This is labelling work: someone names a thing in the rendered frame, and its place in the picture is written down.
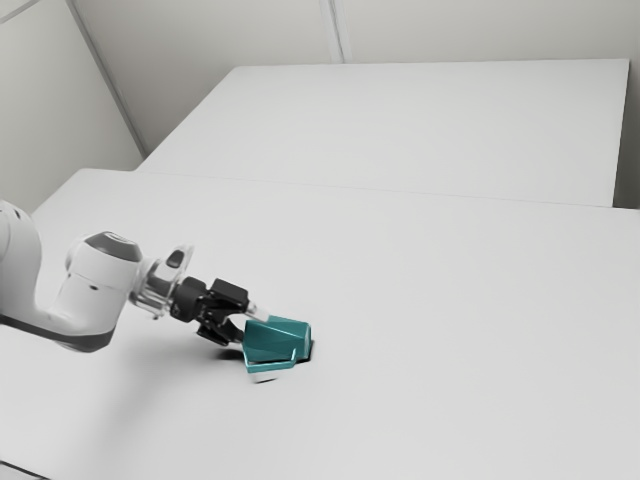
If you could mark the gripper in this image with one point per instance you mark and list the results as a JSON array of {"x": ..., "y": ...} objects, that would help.
[{"x": 192, "y": 300}]

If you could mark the teal faceted mug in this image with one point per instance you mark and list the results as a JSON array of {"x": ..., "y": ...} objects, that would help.
[{"x": 277, "y": 345}]

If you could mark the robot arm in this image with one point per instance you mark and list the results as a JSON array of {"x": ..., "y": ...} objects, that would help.
[{"x": 85, "y": 287}]

